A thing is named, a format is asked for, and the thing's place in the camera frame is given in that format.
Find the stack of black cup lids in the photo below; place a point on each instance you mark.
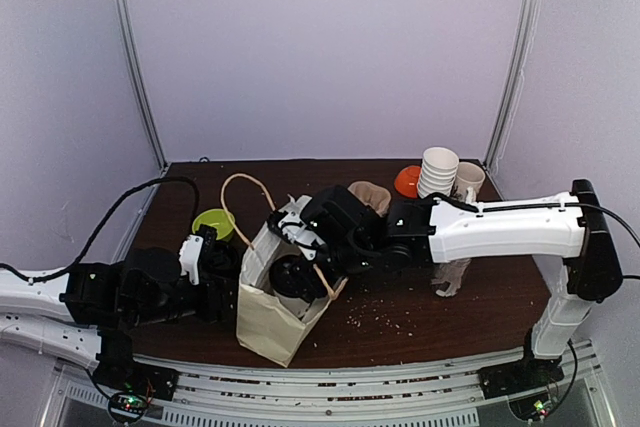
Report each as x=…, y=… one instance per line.
x=224, y=261

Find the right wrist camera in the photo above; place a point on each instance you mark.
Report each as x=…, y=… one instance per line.
x=288, y=225

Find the stack of cardboard cup carriers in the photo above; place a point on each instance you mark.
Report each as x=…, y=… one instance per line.
x=372, y=195

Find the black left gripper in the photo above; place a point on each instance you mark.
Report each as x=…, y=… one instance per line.
x=220, y=311

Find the black plastic cup lid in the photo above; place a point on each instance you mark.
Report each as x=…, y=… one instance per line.
x=291, y=276

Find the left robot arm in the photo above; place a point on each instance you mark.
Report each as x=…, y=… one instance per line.
x=83, y=315

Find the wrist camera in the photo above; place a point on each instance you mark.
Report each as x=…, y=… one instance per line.
x=288, y=225
x=191, y=250

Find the stack of white paper cups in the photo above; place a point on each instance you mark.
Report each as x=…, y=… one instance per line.
x=438, y=171

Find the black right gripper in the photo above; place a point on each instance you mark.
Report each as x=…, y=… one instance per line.
x=298, y=254

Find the glass of white wrapped straws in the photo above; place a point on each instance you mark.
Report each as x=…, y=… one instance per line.
x=447, y=278

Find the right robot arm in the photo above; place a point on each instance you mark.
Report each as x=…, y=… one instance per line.
x=437, y=229

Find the orange plastic bowl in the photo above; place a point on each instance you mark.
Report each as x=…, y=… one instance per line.
x=406, y=181

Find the white paper takeout bag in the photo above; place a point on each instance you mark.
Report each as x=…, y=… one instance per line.
x=263, y=325

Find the ceramic mug with tree print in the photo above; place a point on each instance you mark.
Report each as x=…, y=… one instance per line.
x=469, y=175

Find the green plastic bowl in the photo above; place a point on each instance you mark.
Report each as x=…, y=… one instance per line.
x=217, y=218

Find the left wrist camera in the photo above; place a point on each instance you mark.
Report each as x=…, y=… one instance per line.
x=191, y=250

